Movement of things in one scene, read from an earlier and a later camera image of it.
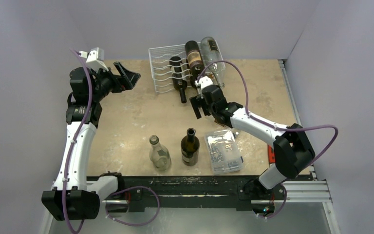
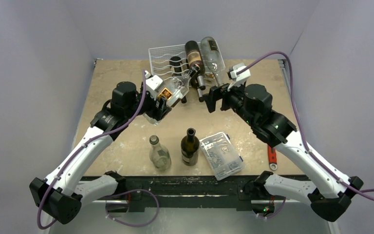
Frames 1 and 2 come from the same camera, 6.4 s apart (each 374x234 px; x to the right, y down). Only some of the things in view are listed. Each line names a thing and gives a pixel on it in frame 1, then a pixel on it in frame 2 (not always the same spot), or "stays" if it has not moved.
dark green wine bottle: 178,76 stays
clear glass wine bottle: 211,53 stays
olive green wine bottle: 195,62 stays
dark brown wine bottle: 190,145 stays
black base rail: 227,191 stays
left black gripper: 120,84 → 157,112
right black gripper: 202,105 → 217,98
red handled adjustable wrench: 271,155 stays
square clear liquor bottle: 219,127 → 175,90
